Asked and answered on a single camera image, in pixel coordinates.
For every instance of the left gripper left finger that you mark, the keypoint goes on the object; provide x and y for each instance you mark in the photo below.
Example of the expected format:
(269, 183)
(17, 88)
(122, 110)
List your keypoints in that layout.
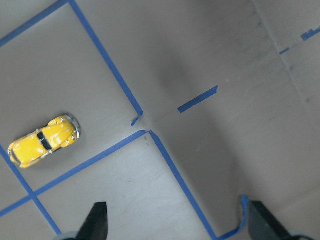
(95, 227)

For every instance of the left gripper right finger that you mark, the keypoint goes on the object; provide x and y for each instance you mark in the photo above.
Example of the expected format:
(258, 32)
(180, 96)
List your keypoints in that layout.
(262, 225)

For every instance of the yellow beetle toy car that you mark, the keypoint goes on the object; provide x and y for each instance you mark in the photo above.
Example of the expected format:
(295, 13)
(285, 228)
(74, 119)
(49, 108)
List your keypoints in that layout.
(59, 133)

